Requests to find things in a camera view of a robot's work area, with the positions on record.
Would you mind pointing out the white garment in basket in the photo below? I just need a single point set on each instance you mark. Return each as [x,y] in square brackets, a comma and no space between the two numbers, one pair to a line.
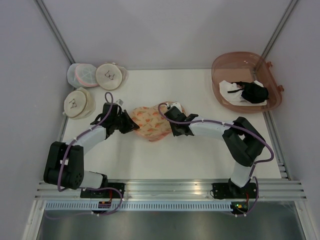
[236,99]

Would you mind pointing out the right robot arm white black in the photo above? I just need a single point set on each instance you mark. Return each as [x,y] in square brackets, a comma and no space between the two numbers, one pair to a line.
[242,140]

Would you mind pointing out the left aluminium corner post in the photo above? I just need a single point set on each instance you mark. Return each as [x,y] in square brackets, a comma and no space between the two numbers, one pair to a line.
[43,9]

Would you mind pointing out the black bra in basket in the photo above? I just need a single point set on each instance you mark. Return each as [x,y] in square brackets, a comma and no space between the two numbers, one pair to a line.
[251,92]

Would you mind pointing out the white pink mesh laundry bag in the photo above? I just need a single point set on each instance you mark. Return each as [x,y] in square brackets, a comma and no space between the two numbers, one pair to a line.
[82,75]

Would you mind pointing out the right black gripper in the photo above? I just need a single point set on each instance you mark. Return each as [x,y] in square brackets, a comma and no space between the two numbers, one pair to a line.
[175,132]

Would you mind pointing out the beige round laundry bag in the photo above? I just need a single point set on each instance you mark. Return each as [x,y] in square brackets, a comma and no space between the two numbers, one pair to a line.
[110,76]
[79,104]

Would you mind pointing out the right aluminium corner post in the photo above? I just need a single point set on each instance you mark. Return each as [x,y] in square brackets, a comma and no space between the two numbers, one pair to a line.
[280,27]

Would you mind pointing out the pink translucent plastic basket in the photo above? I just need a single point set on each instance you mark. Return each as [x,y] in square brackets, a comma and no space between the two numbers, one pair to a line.
[247,67]

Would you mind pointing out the beige round laundry bag upper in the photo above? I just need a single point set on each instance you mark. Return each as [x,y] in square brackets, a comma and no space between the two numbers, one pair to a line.
[110,76]

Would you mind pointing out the white slotted cable duct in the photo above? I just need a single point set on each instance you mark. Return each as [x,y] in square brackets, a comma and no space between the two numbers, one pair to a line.
[224,206]

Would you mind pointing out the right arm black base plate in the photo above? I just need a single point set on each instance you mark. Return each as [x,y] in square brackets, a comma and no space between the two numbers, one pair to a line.
[228,190]

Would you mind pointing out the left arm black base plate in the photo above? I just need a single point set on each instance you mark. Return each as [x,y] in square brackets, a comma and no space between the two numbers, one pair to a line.
[106,193]

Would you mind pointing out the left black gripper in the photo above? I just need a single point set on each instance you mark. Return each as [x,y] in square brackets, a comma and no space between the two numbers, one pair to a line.
[129,123]

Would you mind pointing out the aluminium corner post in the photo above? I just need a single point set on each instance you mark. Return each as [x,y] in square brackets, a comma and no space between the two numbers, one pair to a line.
[280,27]
[43,9]

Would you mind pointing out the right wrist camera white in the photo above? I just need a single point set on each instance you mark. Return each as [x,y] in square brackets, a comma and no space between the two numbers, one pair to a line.
[175,104]

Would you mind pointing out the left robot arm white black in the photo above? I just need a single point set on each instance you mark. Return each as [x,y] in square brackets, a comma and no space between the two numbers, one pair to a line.
[65,166]

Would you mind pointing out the orange floral mesh laundry bag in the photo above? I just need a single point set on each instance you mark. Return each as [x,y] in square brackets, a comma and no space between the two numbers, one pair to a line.
[152,126]

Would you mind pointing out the aluminium front rail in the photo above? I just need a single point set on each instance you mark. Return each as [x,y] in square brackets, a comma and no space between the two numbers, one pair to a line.
[189,189]

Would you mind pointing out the beige round laundry bag lower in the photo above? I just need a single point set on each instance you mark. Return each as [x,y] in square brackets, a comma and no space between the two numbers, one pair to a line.
[79,104]

